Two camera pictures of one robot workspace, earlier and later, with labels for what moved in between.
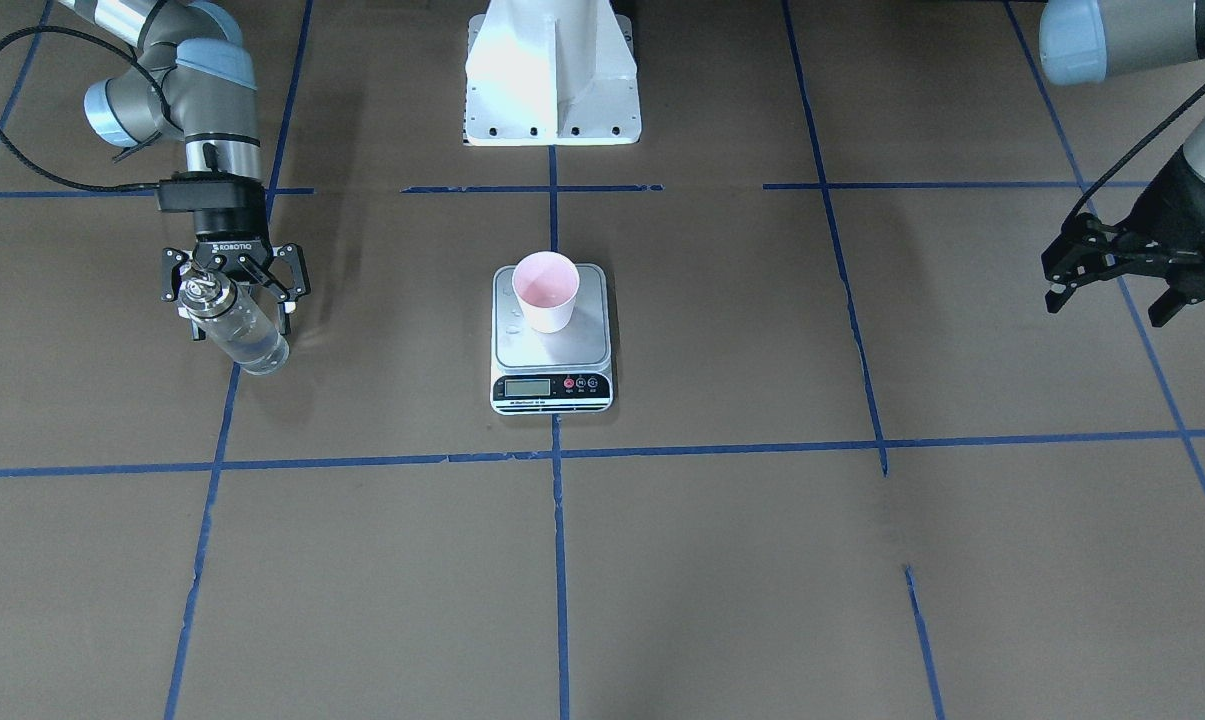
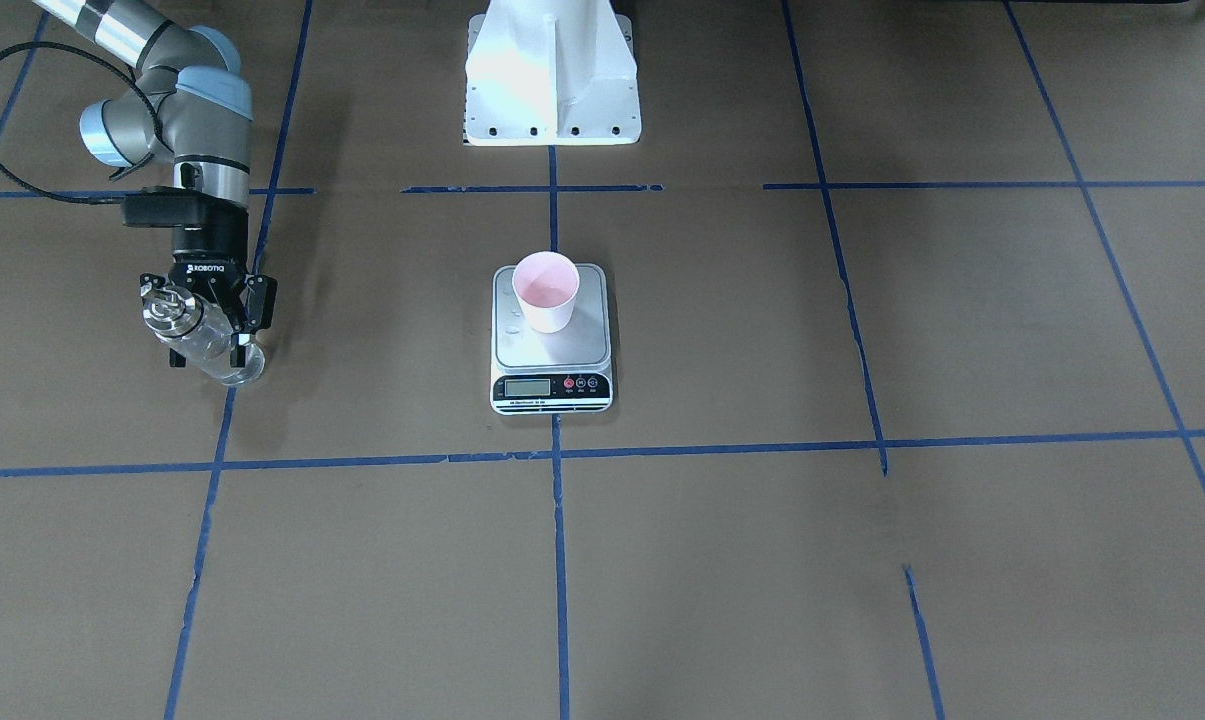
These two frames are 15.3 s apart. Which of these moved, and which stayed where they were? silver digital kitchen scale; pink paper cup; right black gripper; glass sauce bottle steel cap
Moved: right black gripper; glass sauce bottle steel cap
Stayed: silver digital kitchen scale; pink paper cup
